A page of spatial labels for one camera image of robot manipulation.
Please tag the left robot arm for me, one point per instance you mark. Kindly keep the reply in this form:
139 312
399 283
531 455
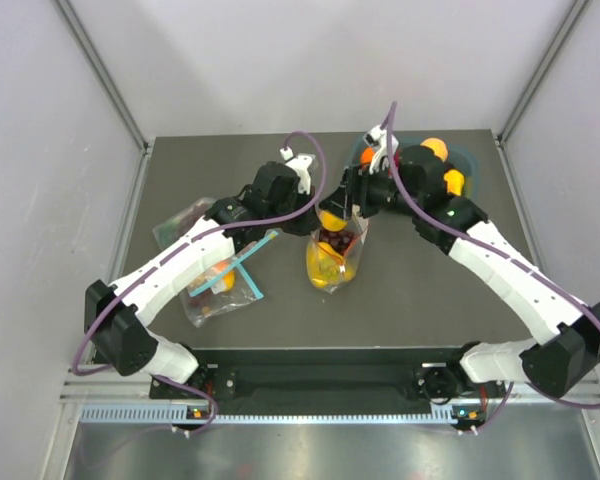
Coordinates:
117 316

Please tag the blue zip bag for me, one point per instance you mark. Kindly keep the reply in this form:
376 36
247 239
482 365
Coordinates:
225 287
178 225

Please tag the red zip bag with fruit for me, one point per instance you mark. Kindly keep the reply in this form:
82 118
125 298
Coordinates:
332 258

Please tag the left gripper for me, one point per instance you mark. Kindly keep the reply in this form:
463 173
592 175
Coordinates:
307 225

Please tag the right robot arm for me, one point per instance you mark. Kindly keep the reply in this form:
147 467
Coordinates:
426 186

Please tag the teal plastic fruit basket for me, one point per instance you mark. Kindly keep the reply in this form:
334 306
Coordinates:
458 159

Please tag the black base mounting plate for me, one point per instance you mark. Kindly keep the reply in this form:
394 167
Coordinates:
413 373

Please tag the lower blue zip bag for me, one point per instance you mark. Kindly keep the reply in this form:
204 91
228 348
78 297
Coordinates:
225 287

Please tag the fake peach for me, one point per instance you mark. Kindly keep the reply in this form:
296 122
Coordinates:
437 146

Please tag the fake orange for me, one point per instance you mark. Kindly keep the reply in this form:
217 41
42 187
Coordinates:
366 156

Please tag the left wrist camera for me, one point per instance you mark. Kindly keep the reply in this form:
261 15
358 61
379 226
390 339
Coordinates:
303 164

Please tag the grey slotted cable duct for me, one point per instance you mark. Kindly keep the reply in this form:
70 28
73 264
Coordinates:
197 414

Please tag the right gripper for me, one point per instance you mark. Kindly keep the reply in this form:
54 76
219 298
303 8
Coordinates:
358 183

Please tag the upper blue zip bag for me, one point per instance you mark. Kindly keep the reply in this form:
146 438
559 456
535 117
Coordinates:
178 225

